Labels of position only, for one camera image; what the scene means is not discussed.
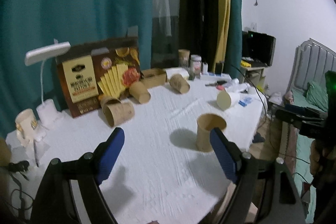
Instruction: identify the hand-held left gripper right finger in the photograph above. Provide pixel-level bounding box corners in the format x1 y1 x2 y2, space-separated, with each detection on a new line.
209 128 306 224

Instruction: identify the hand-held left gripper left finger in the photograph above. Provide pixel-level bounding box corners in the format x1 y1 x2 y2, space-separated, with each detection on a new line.
30 127 125 224

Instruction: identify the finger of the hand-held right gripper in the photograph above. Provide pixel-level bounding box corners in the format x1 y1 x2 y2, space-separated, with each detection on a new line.
275 104 326 125

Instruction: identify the brown paper cup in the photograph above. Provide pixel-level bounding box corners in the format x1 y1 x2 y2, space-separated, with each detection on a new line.
129 81 152 105
169 73 191 94
104 101 135 128
100 95 122 113
178 49 190 68
196 113 227 153

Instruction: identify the white paper cup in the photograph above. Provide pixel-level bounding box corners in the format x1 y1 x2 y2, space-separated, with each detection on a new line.
216 90 241 111

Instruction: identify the person's right hand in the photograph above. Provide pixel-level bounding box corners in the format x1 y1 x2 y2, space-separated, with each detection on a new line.
309 139 336 184

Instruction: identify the green pillow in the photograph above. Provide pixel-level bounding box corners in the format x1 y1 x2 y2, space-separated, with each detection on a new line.
306 81 330 112

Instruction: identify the white tablecloth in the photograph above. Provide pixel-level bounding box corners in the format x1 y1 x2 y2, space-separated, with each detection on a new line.
5 74 265 224

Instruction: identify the grey padded headboard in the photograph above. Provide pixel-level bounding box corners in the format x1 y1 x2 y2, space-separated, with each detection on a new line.
287 38 336 98

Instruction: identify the black monitor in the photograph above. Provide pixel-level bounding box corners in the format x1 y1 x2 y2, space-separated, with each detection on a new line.
242 30 277 67

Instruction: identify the grey pen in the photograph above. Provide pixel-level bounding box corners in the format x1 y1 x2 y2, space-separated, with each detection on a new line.
33 140 39 168

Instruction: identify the large printed gift box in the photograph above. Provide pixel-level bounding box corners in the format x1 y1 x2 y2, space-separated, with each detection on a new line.
56 37 142 119

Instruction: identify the white power strip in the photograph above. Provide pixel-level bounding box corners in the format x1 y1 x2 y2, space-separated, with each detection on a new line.
200 72 232 82

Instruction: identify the small cardboard box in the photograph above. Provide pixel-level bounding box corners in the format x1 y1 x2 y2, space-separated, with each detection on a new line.
141 68 167 89

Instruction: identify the white printed mug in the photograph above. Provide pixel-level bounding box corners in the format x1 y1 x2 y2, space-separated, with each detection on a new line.
15 109 40 140

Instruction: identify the black charger plug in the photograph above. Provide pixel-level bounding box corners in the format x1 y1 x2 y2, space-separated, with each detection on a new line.
7 160 30 181

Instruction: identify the glass jar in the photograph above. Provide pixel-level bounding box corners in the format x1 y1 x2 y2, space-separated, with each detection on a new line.
189 55 202 78

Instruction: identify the white desk lamp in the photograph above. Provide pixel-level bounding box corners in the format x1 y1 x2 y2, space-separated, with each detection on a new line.
24 39 72 128

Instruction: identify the teal curtain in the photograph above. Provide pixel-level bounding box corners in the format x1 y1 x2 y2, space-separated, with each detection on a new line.
0 0 155 138
226 0 243 75

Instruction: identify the yellow curtain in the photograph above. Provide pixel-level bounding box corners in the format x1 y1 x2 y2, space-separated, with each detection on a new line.
214 0 231 73

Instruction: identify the black cable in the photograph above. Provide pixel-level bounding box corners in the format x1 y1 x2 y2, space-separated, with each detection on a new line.
230 64 315 182

